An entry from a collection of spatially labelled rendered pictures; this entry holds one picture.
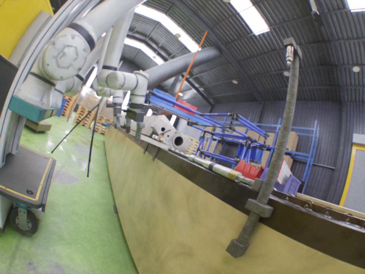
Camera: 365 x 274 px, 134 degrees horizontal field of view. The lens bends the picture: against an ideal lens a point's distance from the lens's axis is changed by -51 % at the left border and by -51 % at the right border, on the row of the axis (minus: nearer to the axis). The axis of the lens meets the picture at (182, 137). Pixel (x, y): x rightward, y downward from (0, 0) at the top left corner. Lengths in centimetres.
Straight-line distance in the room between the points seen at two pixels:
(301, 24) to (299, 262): 979
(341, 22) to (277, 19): 363
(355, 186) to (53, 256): 1117
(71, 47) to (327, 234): 81
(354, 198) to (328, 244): 1045
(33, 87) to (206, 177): 76
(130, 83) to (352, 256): 93
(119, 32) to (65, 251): 123
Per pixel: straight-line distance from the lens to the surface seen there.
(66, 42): 56
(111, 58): 86
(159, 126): 112
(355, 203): 1082
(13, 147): 123
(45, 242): 108
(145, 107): 85
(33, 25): 248
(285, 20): 985
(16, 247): 103
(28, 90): 73
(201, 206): 55
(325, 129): 1187
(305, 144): 1170
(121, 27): 90
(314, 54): 1071
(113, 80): 73
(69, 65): 56
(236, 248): 41
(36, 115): 70
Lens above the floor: 79
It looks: 5 degrees up
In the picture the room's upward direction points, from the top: 23 degrees clockwise
